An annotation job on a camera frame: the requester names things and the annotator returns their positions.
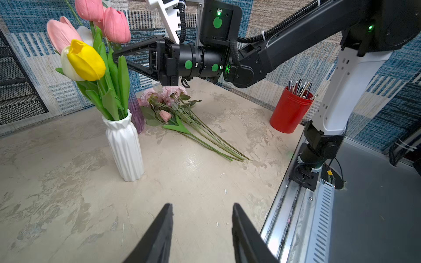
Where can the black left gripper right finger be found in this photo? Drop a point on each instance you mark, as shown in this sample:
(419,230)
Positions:
(248,245)

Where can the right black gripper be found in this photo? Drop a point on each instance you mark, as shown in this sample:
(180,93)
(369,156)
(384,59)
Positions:
(163,59)

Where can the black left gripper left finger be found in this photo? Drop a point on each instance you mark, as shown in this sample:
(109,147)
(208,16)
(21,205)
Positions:
(155,245)

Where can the large light pink rose stem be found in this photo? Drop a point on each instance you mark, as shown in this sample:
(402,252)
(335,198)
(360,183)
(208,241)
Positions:
(150,106)

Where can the single pink tulip stem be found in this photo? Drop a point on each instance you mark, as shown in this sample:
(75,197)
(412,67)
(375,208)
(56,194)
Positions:
(178,126)

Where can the pink peony cluster stem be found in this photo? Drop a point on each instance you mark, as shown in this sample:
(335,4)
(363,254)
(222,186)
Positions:
(177,102)

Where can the purple blue glass vase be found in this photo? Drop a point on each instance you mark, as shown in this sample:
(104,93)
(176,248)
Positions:
(134,107)

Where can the white ribbed ceramic vase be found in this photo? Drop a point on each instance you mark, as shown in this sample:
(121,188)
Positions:
(123,139)

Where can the tulip bunch pink yellow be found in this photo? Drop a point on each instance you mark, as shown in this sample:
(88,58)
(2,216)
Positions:
(89,57)

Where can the red cup with pens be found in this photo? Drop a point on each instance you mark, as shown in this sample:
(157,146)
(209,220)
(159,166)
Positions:
(292,106)

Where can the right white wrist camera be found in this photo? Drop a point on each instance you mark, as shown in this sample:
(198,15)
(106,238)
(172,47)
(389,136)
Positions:
(172,13)

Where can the black wire mesh shelf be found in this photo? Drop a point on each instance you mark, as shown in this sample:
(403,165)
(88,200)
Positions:
(19,98)

